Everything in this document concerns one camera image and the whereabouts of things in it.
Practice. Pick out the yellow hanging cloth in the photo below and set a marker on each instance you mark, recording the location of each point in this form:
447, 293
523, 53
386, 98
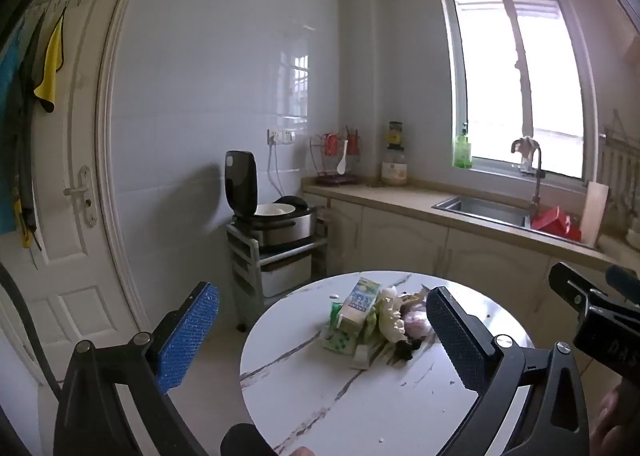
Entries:
52, 70

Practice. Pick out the red cup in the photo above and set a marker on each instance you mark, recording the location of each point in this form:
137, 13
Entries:
330, 144
353, 143

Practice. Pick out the green stick packet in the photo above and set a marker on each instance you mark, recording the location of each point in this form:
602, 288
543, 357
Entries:
334, 312

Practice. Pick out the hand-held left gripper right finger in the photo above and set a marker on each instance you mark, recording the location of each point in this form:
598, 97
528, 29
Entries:
455, 336

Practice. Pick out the dark rounded object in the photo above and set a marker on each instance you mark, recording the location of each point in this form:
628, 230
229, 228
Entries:
247, 441

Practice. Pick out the black snack wrapper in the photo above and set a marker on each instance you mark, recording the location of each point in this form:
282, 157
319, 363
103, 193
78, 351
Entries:
407, 350

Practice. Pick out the glass jar with yellow top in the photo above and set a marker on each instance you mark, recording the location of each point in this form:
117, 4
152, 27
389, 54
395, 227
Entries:
395, 165

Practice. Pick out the clear plastic bag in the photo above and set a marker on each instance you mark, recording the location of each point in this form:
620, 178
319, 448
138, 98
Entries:
419, 323

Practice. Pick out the blue hanging cloth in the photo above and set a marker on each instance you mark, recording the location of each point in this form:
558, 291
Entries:
7, 135

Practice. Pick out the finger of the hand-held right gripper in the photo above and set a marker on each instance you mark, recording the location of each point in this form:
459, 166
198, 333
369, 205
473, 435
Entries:
622, 278
575, 286

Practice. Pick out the steel sink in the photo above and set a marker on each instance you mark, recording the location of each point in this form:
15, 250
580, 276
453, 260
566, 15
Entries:
480, 206

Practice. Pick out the window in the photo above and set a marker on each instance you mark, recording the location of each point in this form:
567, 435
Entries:
490, 60

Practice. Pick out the white kitchen cart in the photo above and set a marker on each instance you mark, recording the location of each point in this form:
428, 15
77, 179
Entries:
287, 276

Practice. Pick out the olive green wrapper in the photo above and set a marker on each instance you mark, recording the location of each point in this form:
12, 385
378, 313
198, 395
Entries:
387, 318

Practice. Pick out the green white packet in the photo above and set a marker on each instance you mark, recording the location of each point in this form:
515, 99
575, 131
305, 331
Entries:
342, 342

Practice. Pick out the metal faucet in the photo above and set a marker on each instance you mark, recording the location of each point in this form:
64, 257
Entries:
537, 188

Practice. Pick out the dark hanging cloth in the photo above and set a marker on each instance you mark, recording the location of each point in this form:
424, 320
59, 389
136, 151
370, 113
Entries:
27, 135

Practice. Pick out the black silver rice cooker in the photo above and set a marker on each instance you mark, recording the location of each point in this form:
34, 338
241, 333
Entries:
285, 231

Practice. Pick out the green soap bottle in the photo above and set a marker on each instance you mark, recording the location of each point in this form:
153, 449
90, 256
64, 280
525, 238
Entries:
462, 150

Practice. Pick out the yellow black hanging item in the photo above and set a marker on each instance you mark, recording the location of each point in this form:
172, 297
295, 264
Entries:
22, 233

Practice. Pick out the white paper scrap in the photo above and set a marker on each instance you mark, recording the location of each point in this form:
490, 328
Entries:
361, 358

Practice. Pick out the white spoon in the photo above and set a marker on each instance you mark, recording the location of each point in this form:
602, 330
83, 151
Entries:
342, 163

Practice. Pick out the wooden cutting board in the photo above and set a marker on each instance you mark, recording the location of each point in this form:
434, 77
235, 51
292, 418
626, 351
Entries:
595, 213

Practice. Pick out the beige kitchen counter cabinet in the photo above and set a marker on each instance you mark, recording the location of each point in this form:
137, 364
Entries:
400, 236

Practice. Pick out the milk carton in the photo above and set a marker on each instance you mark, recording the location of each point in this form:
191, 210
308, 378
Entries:
356, 306

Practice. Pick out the beige rag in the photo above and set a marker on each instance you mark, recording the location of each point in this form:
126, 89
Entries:
524, 148

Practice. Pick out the wall utensil rack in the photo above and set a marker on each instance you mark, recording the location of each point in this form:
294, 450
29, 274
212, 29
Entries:
617, 160

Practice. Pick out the red basin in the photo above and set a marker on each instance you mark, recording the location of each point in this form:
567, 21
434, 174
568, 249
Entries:
552, 223

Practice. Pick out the person's right hand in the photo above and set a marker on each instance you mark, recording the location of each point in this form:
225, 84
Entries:
617, 416

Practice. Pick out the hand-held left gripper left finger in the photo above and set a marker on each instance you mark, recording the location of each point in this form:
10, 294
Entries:
187, 331

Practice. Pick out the white wall socket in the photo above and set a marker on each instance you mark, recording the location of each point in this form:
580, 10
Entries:
281, 136

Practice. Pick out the white panel door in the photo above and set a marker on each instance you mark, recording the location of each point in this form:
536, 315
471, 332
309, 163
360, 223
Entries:
65, 296

